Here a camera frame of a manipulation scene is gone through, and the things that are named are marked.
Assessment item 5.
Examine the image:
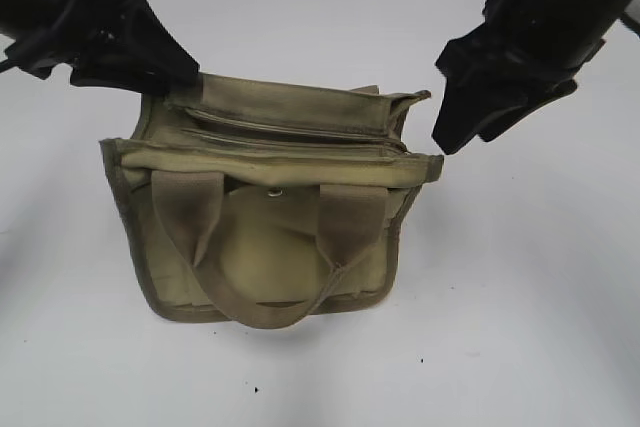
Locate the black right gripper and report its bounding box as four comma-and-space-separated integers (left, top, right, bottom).
432, 0, 580, 155

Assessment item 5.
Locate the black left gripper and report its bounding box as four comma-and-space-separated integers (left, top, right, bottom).
4, 0, 200, 95

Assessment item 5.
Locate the olive yellow canvas bag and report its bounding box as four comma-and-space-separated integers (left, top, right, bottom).
101, 74, 444, 329

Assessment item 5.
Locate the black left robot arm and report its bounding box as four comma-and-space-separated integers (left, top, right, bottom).
1, 0, 200, 95

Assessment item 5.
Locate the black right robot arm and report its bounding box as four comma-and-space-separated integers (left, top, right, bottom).
432, 0, 639, 155

